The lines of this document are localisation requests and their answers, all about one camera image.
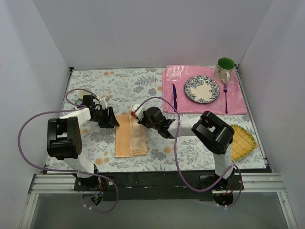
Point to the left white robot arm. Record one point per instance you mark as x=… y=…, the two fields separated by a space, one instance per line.
x=64 y=140

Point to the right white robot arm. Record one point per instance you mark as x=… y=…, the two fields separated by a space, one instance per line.
x=214 y=133

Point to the pink floral placemat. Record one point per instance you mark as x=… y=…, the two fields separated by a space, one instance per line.
x=179 y=74

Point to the grey mug white inside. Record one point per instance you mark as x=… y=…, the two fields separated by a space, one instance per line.
x=81 y=93

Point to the floral mug green inside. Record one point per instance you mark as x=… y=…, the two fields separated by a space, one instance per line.
x=223 y=69

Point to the purple knife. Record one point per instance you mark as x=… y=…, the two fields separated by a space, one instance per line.
x=174 y=97

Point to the yellow bamboo mat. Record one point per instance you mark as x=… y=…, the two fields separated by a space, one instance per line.
x=243 y=143

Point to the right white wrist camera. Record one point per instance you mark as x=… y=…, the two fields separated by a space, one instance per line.
x=137 y=111

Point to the blue floral plate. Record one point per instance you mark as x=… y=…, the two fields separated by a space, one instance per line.
x=202 y=89

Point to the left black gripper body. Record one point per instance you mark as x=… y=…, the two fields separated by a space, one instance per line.
x=107 y=117

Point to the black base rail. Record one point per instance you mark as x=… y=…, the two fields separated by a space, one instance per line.
x=198 y=179

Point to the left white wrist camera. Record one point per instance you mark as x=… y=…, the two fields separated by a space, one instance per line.
x=103 y=102

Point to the orange satin napkin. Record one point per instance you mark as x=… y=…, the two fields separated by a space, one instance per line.
x=130 y=137

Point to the aluminium frame rail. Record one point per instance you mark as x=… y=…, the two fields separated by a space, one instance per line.
x=56 y=183

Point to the purple fork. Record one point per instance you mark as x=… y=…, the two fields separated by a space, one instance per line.
x=225 y=92

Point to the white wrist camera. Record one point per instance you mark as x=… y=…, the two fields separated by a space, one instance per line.
x=137 y=111
x=103 y=102

